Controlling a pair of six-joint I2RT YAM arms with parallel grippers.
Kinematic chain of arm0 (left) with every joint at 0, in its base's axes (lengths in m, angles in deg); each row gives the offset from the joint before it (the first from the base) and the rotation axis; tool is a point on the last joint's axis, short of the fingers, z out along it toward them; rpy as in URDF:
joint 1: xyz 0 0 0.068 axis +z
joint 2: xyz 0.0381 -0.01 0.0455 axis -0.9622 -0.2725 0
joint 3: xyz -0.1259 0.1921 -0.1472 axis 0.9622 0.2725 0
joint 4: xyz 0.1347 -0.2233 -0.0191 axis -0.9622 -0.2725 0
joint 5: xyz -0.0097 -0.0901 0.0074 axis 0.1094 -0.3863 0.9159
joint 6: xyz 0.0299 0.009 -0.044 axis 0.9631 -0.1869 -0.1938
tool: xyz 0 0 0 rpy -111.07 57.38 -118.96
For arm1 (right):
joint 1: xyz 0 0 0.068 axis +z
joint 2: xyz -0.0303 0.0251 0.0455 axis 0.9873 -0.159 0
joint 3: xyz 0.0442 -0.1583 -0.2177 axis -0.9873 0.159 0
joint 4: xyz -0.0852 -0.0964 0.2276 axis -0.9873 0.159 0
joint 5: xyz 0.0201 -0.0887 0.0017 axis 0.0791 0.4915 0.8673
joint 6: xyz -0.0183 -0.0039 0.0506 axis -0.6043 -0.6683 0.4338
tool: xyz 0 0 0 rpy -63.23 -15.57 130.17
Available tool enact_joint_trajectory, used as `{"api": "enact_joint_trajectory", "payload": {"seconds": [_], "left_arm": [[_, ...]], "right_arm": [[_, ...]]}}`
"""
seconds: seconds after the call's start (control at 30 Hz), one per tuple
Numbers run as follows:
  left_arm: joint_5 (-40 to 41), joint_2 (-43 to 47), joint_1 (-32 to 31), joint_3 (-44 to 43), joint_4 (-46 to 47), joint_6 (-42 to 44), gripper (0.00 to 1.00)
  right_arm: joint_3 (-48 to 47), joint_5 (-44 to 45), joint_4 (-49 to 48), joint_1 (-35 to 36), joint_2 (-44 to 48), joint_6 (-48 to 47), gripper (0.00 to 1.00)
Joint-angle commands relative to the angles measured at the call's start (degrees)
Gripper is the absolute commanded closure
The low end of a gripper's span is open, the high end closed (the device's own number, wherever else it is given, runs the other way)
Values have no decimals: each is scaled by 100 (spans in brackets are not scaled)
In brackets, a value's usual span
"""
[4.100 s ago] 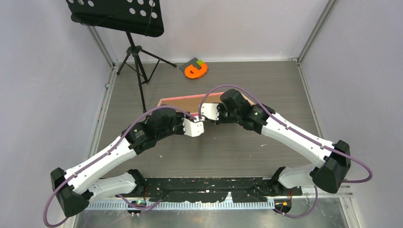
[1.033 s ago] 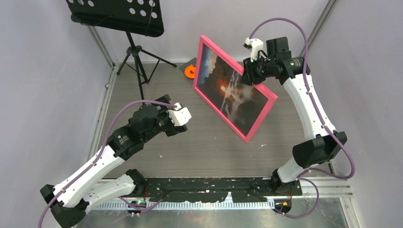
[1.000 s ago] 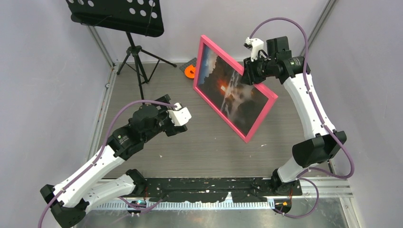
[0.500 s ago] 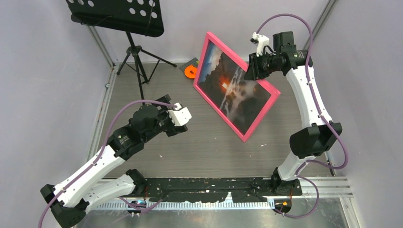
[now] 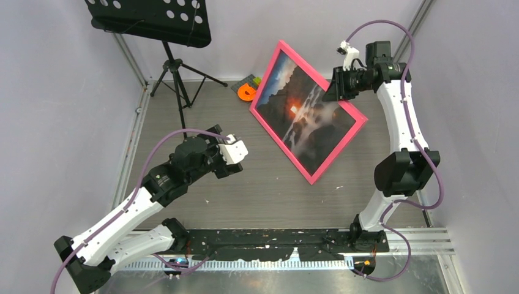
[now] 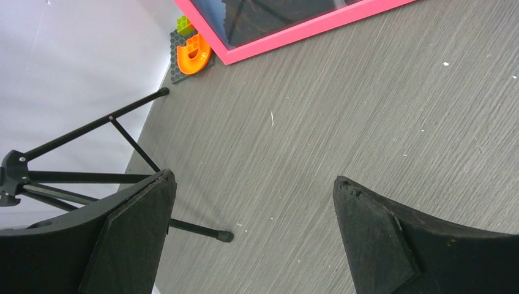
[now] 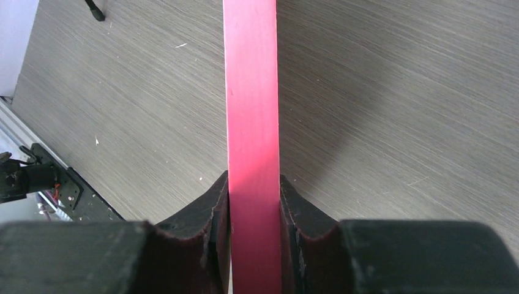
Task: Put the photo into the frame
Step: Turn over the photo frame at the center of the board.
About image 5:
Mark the black music stand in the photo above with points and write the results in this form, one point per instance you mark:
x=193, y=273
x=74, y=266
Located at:
x=179, y=22

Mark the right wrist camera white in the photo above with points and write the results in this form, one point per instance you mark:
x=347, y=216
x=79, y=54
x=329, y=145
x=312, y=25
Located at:
x=350, y=54

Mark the orange tape dispenser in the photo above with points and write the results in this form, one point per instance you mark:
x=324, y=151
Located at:
x=246, y=92

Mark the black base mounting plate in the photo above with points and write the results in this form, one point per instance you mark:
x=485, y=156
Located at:
x=271, y=245

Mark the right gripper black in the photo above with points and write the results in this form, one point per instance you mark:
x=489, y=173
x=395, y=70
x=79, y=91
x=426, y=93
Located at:
x=338, y=90

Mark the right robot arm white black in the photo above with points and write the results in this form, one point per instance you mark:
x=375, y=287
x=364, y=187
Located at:
x=410, y=163

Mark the transparent acrylic sheet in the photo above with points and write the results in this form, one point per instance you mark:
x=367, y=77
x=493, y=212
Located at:
x=302, y=121

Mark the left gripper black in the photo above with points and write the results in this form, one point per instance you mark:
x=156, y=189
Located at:
x=223, y=168

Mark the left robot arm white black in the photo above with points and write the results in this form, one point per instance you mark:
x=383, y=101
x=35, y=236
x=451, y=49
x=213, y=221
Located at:
x=93, y=256

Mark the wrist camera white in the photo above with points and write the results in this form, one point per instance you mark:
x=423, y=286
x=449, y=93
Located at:
x=233, y=150
x=350, y=54

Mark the grey lego plate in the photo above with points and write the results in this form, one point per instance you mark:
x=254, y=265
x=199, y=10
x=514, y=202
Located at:
x=248, y=80

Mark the aluminium rail front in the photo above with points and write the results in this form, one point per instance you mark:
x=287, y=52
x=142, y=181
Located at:
x=420, y=241

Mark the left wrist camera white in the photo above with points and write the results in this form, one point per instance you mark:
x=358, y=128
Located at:
x=233, y=150

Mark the landscape sunset photo print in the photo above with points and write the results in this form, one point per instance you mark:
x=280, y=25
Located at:
x=304, y=117

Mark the pink wooden picture frame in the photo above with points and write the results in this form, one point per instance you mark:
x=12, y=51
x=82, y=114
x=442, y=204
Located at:
x=259, y=115

